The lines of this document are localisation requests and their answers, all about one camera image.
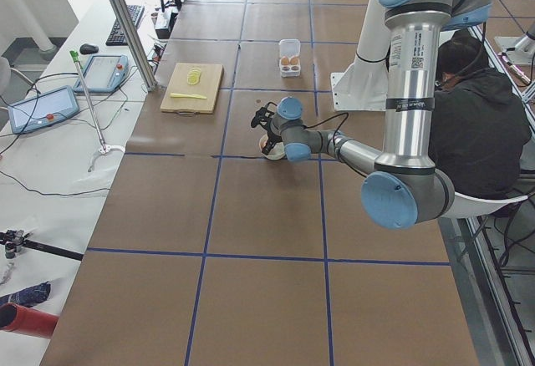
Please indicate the black box device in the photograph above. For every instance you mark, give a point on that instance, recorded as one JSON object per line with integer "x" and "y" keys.
{"x": 165, "y": 22}

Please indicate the teach pendant tablet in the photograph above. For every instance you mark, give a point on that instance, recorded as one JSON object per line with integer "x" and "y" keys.
{"x": 43, "y": 110}
{"x": 103, "y": 74}

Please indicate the near teach pendant tablet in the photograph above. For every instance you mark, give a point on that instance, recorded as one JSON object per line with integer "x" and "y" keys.
{"x": 43, "y": 110}

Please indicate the blue patterned cloth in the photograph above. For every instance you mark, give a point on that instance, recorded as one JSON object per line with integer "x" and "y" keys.
{"x": 29, "y": 296}

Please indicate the red cylinder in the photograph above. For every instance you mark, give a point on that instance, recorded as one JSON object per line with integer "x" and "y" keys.
{"x": 27, "y": 321}

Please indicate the black tripod rod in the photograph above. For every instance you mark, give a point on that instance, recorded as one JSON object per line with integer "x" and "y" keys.
{"x": 15, "y": 241}

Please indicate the yellow plastic knife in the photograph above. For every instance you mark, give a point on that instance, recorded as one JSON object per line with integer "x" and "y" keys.
{"x": 187, "y": 96}

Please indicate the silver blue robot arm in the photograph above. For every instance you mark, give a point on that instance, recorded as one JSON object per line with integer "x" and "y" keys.
{"x": 395, "y": 62}

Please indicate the metal grabber stick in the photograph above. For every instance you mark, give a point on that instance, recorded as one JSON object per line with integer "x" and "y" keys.
{"x": 104, "y": 147}

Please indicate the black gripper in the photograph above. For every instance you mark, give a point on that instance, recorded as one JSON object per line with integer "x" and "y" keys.
{"x": 273, "y": 135}

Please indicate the aluminium frame post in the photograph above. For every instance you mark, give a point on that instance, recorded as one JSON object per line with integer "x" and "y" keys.
{"x": 134, "y": 43}

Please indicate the far teach pendant tablet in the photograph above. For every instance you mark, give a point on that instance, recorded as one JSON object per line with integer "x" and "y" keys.
{"x": 103, "y": 74}

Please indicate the clear plastic egg box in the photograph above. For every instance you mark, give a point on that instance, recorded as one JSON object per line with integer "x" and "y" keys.
{"x": 289, "y": 47}

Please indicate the white bowl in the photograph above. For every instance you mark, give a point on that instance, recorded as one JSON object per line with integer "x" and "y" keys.
{"x": 277, "y": 152}

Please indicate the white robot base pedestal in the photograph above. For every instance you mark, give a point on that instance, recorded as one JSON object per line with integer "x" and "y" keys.
{"x": 364, "y": 84}

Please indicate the wooden cutting board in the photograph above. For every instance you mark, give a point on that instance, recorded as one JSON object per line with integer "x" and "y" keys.
{"x": 209, "y": 86}

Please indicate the person in black jacket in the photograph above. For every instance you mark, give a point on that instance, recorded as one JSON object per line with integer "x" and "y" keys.
{"x": 479, "y": 126}

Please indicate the black computer mouse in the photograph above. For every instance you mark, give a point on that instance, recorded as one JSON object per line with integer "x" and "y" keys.
{"x": 88, "y": 48}

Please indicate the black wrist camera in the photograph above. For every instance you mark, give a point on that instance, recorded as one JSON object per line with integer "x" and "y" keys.
{"x": 263, "y": 118}

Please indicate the lemon slices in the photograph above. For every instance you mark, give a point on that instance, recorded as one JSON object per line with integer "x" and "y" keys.
{"x": 193, "y": 76}

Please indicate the white chair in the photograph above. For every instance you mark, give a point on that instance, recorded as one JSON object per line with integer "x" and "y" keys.
{"x": 464, "y": 206}

